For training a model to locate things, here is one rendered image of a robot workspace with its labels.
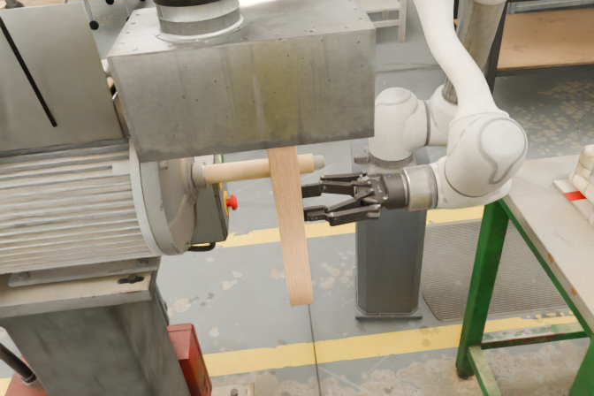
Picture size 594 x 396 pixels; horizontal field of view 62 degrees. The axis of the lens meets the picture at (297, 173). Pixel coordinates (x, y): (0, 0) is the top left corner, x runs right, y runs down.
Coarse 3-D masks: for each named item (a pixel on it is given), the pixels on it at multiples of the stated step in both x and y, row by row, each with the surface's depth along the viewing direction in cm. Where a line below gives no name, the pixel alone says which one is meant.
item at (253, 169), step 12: (300, 156) 83; (312, 156) 83; (204, 168) 82; (216, 168) 82; (228, 168) 82; (240, 168) 82; (252, 168) 82; (264, 168) 82; (300, 168) 83; (312, 168) 83; (216, 180) 83; (228, 180) 83
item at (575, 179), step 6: (570, 174) 121; (576, 174) 120; (570, 180) 121; (576, 180) 119; (582, 180) 118; (588, 180) 117; (576, 186) 119; (582, 186) 117; (588, 186) 116; (582, 192) 117; (588, 192) 115; (588, 198) 115
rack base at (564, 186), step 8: (592, 176) 124; (552, 184) 124; (560, 184) 123; (568, 184) 122; (560, 192) 122; (568, 200) 119; (576, 200) 118; (584, 200) 117; (576, 208) 116; (584, 208) 115; (592, 208) 115; (584, 216) 114
